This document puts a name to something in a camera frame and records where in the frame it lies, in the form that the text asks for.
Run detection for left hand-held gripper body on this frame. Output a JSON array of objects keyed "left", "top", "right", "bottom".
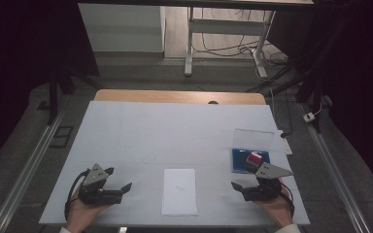
[{"left": 78, "top": 163, "right": 124, "bottom": 206}]

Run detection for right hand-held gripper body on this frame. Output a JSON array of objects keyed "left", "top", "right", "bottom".
[{"left": 239, "top": 161, "right": 294, "bottom": 202}]

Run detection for red stamp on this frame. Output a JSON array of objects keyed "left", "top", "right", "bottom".
[{"left": 246, "top": 150, "right": 264, "bottom": 167}]

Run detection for blue ink pad box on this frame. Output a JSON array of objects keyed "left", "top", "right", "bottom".
[{"left": 231, "top": 128, "right": 275, "bottom": 176}]

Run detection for person's right hand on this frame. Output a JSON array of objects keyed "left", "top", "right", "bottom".
[{"left": 254, "top": 181, "right": 295, "bottom": 229}]

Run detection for person's left hand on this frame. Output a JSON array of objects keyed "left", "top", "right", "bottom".
[{"left": 65, "top": 186, "right": 111, "bottom": 231}]

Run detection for white paper sheet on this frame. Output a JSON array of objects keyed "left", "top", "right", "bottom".
[{"left": 160, "top": 168, "right": 199, "bottom": 217}]

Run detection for black floor outlet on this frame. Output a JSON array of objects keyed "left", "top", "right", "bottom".
[{"left": 50, "top": 125, "right": 75, "bottom": 150}]

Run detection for white table mat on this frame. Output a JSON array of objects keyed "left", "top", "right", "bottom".
[{"left": 38, "top": 100, "right": 311, "bottom": 226}]

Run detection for wooden table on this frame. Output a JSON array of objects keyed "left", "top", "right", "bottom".
[{"left": 93, "top": 88, "right": 267, "bottom": 106}]

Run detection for black stand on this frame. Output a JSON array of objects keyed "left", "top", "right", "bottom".
[
  {"left": 246, "top": 57, "right": 324, "bottom": 134},
  {"left": 47, "top": 64, "right": 101, "bottom": 126}
]

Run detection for white cabinet panel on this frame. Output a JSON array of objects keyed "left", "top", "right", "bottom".
[{"left": 78, "top": 3, "right": 166, "bottom": 53}]

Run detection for dark curtain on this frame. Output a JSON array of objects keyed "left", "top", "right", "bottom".
[
  {"left": 0, "top": 0, "right": 100, "bottom": 176},
  {"left": 268, "top": 0, "right": 373, "bottom": 202}
]

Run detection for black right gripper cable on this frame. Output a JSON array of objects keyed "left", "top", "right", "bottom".
[{"left": 280, "top": 183, "right": 295, "bottom": 217}]

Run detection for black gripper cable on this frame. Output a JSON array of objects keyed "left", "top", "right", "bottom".
[
  {"left": 280, "top": 183, "right": 295, "bottom": 217},
  {"left": 63, "top": 168, "right": 91, "bottom": 222}
]

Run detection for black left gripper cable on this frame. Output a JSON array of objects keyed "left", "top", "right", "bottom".
[{"left": 63, "top": 168, "right": 91, "bottom": 222}]

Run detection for black plug with cable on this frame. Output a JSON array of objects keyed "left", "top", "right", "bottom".
[{"left": 270, "top": 86, "right": 294, "bottom": 139}]

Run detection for metal floor rail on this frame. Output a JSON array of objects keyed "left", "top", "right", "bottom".
[
  {"left": 0, "top": 110, "right": 67, "bottom": 233},
  {"left": 299, "top": 103, "right": 372, "bottom": 233}
]

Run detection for white adapter with cable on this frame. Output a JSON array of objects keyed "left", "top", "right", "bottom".
[{"left": 303, "top": 102, "right": 323, "bottom": 123}]

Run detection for black floor cables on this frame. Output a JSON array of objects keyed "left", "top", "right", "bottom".
[{"left": 192, "top": 8, "right": 289, "bottom": 66}]

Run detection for white desk frame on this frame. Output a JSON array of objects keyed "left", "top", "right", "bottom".
[{"left": 184, "top": 6, "right": 277, "bottom": 79}]

